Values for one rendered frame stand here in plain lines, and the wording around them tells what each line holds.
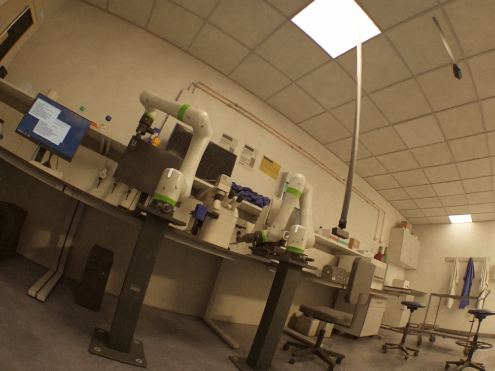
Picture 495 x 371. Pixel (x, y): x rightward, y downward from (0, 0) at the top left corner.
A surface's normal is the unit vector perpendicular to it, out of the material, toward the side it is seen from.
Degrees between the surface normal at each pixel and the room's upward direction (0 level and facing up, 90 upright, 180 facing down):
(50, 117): 86
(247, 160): 90
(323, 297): 90
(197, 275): 90
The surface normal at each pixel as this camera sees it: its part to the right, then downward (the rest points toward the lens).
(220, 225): 0.52, -0.09
